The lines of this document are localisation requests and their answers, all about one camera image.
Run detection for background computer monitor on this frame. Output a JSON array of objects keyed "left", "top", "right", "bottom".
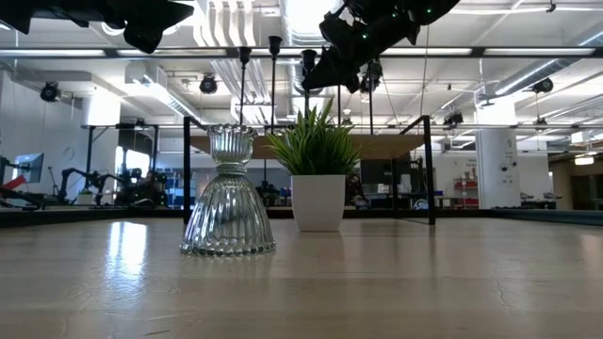
[{"left": 13, "top": 152, "right": 46, "bottom": 185}]

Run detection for black ceiling spotlight cluster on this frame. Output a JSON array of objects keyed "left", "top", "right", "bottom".
[{"left": 360, "top": 59, "right": 385, "bottom": 94}]

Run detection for red object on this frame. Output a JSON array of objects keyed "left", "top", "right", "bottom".
[{"left": 0, "top": 173, "right": 29, "bottom": 195}]

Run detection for black desk frame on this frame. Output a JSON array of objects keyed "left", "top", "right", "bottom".
[{"left": 80, "top": 122, "right": 161, "bottom": 204}]

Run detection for green plant in white pot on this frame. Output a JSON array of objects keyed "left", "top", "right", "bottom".
[{"left": 265, "top": 96, "right": 367, "bottom": 233}]

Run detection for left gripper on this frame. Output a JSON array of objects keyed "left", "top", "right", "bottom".
[{"left": 56, "top": 0, "right": 195, "bottom": 55}]

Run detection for black aluminium table frame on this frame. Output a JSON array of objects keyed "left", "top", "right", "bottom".
[{"left": 0, "top": 205, "right": 603, "bottom": 230}]

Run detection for wooden shelf riser black frame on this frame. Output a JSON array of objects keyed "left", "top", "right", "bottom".
[{"left": 182, "top": 115, "right": 437, "bottom": 226}]

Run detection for ribbed clear glass candle holder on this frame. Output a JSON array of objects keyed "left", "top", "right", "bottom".
[{"left": 179, "top": 122, "right": 277, "bottom": 258}]

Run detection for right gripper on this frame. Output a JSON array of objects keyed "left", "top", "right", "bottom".
[{"left": 301, "top": 0, "right": 420, "bottom": 94}]

